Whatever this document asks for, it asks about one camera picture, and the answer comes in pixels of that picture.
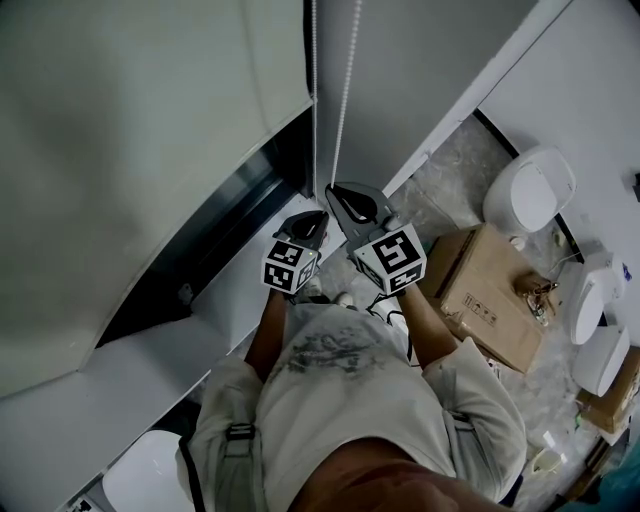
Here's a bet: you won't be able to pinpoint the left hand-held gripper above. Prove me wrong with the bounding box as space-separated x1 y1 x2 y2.
261 209 332 294

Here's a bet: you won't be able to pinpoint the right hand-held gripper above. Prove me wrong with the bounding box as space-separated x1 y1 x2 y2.
324 180 428 297

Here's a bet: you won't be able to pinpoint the white bead pull chain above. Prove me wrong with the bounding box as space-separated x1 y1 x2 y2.
309 0 364 201

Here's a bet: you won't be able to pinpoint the white roller blind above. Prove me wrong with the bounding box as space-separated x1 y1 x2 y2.
0 0 316 396

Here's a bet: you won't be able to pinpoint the person's right forearm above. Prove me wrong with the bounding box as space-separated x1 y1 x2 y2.
397 284 461 371

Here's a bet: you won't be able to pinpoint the person's left forearm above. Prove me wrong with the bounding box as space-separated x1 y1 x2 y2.
243 289 291 386

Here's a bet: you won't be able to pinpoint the large brown cardboard box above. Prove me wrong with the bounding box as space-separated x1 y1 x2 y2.
419 223 559 375

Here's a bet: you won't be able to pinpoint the person's beige printed shirt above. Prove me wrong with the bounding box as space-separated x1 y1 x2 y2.
177 302 527 512

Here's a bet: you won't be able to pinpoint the white toilet with round lid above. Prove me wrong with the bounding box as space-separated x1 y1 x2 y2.
482 145 577 236

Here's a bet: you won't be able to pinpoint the bronze faucet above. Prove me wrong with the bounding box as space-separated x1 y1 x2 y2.
514 272 560 326

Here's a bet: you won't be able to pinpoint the white window sill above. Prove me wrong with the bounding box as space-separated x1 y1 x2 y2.
0 194 334 512

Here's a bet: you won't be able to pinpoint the white toilet lids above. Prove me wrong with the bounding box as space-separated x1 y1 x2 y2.
568 252 629 346

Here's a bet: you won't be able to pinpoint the person's face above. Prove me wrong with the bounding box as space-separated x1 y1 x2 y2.
294 438 506 512

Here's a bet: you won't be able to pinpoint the plain white toilet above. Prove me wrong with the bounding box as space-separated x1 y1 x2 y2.
572 324 631 398

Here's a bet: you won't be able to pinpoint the white plastic seat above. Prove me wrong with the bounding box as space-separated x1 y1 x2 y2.
101 429 184 512

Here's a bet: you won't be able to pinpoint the cream plastic part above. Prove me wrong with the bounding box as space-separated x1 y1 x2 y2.
532 447 569 474

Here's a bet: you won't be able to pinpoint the small brown cardboard box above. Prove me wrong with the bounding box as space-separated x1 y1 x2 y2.
574 344 640 435

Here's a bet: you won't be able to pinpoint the blue disposable head cover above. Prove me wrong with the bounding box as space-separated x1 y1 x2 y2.
604 449 640 512

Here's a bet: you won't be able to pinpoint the dark window frame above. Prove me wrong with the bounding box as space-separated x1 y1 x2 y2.
94 107 316 349

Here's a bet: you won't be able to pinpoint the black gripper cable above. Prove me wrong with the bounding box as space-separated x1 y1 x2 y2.
367 294 414 364

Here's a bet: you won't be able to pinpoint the grey strap with black buckle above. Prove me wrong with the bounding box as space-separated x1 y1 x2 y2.
224 422 261 512
447 410 476 476

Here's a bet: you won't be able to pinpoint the black shoulder strap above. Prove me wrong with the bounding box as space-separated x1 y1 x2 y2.
177 434 206 512

